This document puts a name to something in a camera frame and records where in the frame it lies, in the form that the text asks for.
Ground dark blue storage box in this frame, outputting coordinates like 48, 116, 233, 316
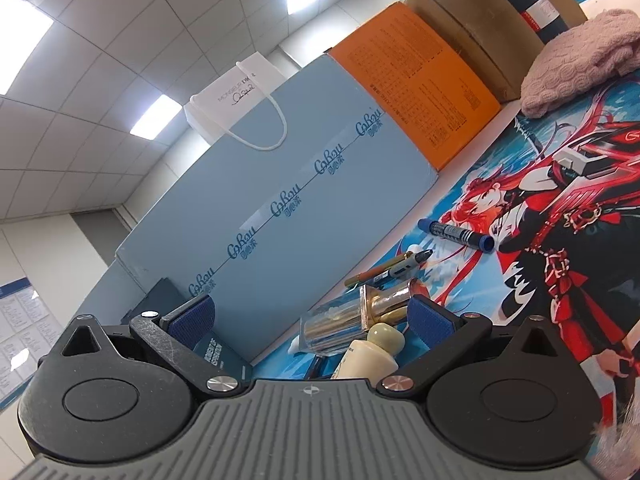
120, 278, 186, 325

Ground dark blue booklet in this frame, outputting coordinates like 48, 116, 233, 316
193, 330, 253, 382

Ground cream lotion bottle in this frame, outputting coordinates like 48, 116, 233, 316
331, 323, 405, 386

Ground gold brown pen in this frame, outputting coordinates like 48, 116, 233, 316
344, 245, 433, 288

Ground blue marker pen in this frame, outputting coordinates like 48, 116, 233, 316
418, 218, 495, 254

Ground clear gold perfume bottle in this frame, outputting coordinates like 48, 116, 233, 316
288, 278, 430, 356

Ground anime printed desk mat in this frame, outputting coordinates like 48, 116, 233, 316
252, 71, 640, 461

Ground right light blue carton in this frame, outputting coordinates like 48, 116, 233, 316
117, 56, 437, 360

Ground white paper shopping bag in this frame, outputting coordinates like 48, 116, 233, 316
183, 52, 288, 152

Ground orange carton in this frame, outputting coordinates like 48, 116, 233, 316
329, 2, 501, 170

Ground pink knitted cloth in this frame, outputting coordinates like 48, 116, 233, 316
521, 9, 639, 118

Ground brown cardboard box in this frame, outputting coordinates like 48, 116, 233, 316
401, 0, 589, 104

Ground wall notice board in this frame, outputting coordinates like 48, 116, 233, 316
0, 278, 62, 410

